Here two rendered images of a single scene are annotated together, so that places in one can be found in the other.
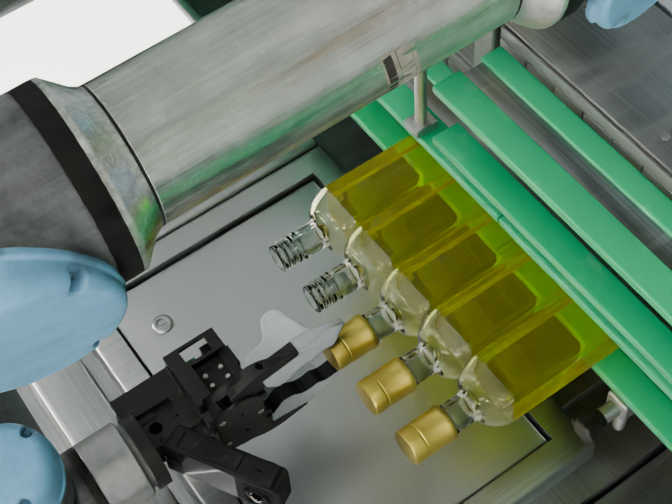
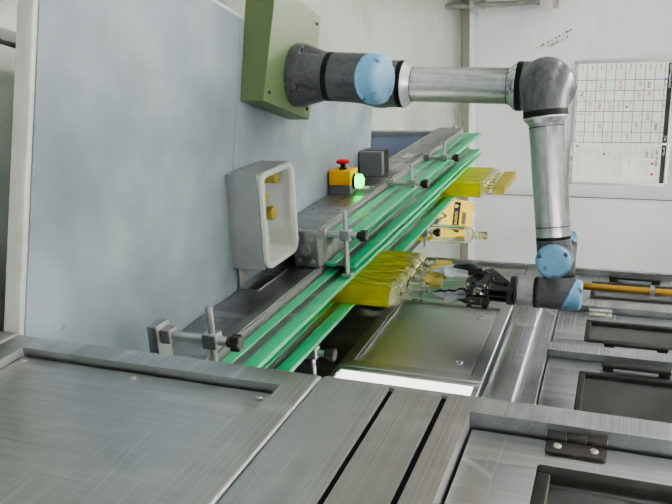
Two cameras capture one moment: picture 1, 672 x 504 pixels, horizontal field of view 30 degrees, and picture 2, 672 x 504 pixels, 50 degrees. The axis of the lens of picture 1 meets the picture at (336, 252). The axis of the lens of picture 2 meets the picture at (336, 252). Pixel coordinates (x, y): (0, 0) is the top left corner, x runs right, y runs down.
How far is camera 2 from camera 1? 2.25 m
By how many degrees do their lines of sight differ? 95
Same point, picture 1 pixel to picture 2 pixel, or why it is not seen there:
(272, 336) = (454, 273)
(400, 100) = (340, 281)
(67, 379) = (506, 370)
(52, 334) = not seen: hidden behind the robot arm
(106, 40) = not seen: hidden behind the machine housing
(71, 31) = not seen: hidden behind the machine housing
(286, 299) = (414, 347)
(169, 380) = (490, 287)
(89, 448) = (529, 279)
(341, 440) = (448, 323)
